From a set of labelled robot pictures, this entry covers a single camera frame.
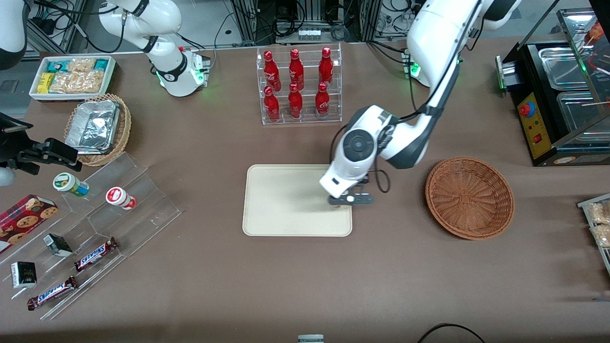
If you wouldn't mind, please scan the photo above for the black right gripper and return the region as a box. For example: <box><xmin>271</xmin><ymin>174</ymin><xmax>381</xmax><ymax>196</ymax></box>
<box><xmin>0</xmin><ymin>112</ymin><xmax>82</xmax><ymax>175</ymax></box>

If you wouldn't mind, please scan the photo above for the aluminium foil tray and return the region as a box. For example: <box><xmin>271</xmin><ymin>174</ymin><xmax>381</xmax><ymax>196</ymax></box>
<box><xmin>65</xmin><ymin>100</ymin><xmax>121</xmax><ymax>155</ymax></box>

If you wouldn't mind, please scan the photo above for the tan wicker basket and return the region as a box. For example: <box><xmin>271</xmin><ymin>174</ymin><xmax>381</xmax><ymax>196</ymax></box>
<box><xmin>64</xmin><ymin>93</ymin><xmax>132</xmax><ymax>167</ymax></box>

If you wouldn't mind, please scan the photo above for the beige plastic tray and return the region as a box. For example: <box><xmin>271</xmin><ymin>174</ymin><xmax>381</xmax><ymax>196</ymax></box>
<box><xmin>242</xmin><ymin>164</ymin><xmax>353</xmax><ymax>237</ymax></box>

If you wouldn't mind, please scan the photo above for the round brown wicker basket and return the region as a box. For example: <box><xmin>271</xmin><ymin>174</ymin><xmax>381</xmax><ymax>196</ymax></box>
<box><xmin>425</xmin><ymin>157</ymin><xmax>515</xmax><ymax>240</ymax></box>

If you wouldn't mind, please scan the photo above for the grey snack tray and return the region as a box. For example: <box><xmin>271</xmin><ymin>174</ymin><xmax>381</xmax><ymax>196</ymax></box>
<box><xmin>578</xmin><ymin>193</ymin><xmax>610</xmax><ymax>277</ymax></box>

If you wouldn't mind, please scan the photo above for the white cup green label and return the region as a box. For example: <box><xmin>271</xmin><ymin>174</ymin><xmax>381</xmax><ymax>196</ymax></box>
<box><xmin>52</xmin><ymin>172</ymin><xmax>90</xmax><ymax>197</ymax></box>

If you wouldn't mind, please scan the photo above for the large clear cracker bag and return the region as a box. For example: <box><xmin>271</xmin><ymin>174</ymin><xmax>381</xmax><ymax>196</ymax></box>
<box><xmin>50</xmin><ymin>71</ymin><xmax>104</xmax><ymax>94</ymax></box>

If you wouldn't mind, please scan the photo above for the red plaid cookie box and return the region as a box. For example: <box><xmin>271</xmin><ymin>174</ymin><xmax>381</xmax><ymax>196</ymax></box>
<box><xmin>0</xmin><ymin>194</ymin><xmax>59</xmax><ymax>254</ymax></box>

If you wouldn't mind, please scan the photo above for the white cup red label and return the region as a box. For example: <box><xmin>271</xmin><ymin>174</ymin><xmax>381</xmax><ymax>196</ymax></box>
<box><xmin>106</xmin><ymin>187</ymin><xmax>137</xmax><ymax>211</ymax></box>

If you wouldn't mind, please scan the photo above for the clear acrylic bottle rack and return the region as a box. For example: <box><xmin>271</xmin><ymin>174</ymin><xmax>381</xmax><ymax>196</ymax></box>
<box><xmin>256</xmin><ymin>43</ymin><xmax>343</xmax><ymax>126</ymax></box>

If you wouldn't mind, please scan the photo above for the white rectangular snack bin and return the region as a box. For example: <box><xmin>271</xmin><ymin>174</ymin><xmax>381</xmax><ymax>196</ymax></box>
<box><xmin>29</xmin><ymin>55</ymin><xmax>117</xmax><ymax>102</ymax></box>

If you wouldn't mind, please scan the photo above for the small clear cracker bag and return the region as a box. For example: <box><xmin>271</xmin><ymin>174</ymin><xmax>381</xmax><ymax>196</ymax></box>
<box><xmin>67</xmin><ymin>58</ymin><xmax>97</xmax><ymax>73</ymax></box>

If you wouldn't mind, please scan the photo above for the red cola bottle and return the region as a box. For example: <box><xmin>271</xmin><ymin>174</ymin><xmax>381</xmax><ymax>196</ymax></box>
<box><xmin>288</xmin><ymin>49</ymin><xmax>305</xmax><ymax>91</ymax></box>
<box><xmin>264</xmin><ymin>86</ymin><xmax>280</xmax><ymax>122</ymax></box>
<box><xmin>263</xmin><ymin>50</ymin><xmax>281</xmax><ymax>92</ymax></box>
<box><xmin>318</xmin><ymin>47</ymin><xmax>334</xmax><ymax>87</ymax></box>
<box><xmin>315</xmin><ymin>82</ymin><xmax>331</xmax><ymax>119</ymax></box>
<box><xmin>287</xmin><ymin>83</ymin><xmax>304</xmax><ymax>120</ymax></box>

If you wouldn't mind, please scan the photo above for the small black box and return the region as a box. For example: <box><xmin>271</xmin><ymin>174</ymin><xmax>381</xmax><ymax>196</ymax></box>
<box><xmin>43</xmin><ymin>233</ymin><xmax>73</xmax><ymax>258</ymax></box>
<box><xmin>10</xmin><ymin>261</ymin><xmax>37</xmax><ymax>289</ymax></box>

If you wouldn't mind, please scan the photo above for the clear acrylic stepped stand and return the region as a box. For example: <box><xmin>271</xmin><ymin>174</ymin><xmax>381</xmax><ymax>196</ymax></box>
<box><xmin>0</xmin><ymin>151</ymin><xmax>183</xmax><ymax>321</ymax></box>

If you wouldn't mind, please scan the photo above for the Snickers chocolate bar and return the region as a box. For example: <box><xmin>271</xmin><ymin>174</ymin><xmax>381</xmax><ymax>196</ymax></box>
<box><xmin>74</xmin><ymin>237</ymin><xmax>119</xmax><ymax>272</ymax></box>
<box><xmin>27</xmin><ymin>276</ymin><xmax>78</xmax><ymax>311</ymax></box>

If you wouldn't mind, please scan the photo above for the black food warmer appliance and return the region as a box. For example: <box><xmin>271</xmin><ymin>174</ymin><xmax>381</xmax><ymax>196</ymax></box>
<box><xmin>496</xmin><ymin>7</ymin><xmax>610</xmax><ymax>167</ymax></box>

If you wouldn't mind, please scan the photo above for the clear pastry snack bag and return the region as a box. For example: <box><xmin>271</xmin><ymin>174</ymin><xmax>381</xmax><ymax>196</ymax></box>
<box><xmin>587</xmin><ymin>202</ymin><xmax>610</xmax><ymax>225</ymax></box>
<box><xmin>590</xmin><ymin>225</ymin><xmax>610</xmax><ymax>248</ymax></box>

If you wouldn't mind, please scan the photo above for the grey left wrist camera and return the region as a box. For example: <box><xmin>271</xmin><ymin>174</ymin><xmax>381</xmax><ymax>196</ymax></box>
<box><xmin>328</xmin><ymin>190</ymin><xmax>376</xmax><ymax>206</ymax></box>

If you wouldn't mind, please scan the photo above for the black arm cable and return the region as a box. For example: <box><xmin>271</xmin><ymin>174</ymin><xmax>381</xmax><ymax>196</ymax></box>
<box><xmin>330</xmin><ymin>107</ymin><xmax>432</xmax><ymax>194</ymax></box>

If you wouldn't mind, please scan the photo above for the black table cable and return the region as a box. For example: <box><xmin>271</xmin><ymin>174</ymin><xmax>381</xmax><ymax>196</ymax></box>
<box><xmin>418</xmin><ymin>323</ymin><xmax>486</xmax><ymax>343</ymax></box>

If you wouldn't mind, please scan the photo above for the aluminium frame rack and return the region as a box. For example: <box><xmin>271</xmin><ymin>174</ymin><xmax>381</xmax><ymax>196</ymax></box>
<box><xmin>231</xmin><ymin>0</ymin><xmax>382</xmax><ymax>43</ymax></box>

